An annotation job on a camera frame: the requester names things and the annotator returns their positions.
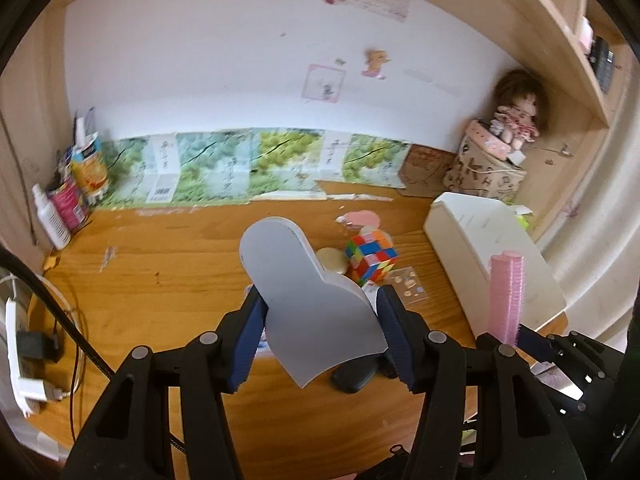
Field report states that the brown-haired rag doll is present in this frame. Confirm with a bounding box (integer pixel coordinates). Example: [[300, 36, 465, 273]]
[[489, 70, 550, 152]]

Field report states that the white plastic bin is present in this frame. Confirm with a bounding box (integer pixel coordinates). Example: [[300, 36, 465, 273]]
[[423, 192, 568, 336]]

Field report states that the brown cardboard panel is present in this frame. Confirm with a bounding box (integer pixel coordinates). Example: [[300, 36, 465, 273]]
[[399, 144, 456, 198]]

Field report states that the black power adapter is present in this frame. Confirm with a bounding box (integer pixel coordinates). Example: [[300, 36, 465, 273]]
[[331, 356, 378, 394]]

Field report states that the multicolour puzzle cube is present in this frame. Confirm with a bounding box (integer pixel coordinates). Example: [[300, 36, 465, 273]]
[[345, 226, 398, 286]]

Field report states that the white spray bottle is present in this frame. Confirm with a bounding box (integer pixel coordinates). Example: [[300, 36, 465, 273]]
[[32, 184, 72, 250]]

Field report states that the gold round compact case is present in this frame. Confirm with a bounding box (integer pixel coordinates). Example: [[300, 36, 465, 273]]
[[316, 247, 349, 274]]

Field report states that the beige lettered storage bag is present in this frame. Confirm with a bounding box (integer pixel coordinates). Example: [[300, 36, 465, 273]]
[[442, 134, 527, 203]]

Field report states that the pink round tin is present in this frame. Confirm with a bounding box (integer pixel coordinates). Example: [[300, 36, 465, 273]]
[[465, 119, 511, 160]]

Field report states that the white curved plastic piece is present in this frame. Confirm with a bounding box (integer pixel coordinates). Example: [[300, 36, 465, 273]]
[[239, 217, 387, 388]]

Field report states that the clear cartoon phone case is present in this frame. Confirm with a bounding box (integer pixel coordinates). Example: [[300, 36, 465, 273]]
[[385, 266, 427, 307]]

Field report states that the white round device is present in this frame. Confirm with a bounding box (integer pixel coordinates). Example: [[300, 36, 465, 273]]
[[506, 150, 526, 167]]

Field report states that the grape print cardboard sheet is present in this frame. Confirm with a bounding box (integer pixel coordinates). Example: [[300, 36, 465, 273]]
[[102, 128, 410, 208]]

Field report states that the white power strip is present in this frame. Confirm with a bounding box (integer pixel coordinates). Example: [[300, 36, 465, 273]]
[[3, 296, 66, 418]]

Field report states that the orange juice carton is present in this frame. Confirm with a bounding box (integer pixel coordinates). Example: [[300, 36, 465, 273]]
[[70, 133, 110, 206]]

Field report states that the pink cylinder can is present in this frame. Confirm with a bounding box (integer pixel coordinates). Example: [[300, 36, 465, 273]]
[[47, 178, 89, 233]]

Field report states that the wooden shelf unit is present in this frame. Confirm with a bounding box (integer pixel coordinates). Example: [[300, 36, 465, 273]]
[[465, 0, 636, 240]]

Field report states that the pink oval packet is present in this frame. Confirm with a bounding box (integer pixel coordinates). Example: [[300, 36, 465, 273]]
[[335, 209, 381, 229]]

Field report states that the black cable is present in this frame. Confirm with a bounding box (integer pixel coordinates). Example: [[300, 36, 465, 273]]
[[0, 244, 187, 456]]

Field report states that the pink hair roller pack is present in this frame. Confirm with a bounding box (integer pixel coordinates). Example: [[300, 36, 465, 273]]
[[487, 252, 525, 347]]

